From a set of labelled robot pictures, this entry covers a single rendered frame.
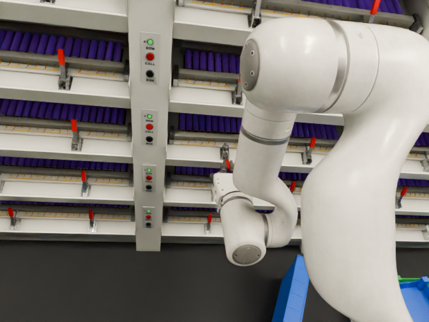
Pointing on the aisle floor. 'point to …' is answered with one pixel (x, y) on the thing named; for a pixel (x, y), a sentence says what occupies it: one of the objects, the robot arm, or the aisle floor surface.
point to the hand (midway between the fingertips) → (227, 167)
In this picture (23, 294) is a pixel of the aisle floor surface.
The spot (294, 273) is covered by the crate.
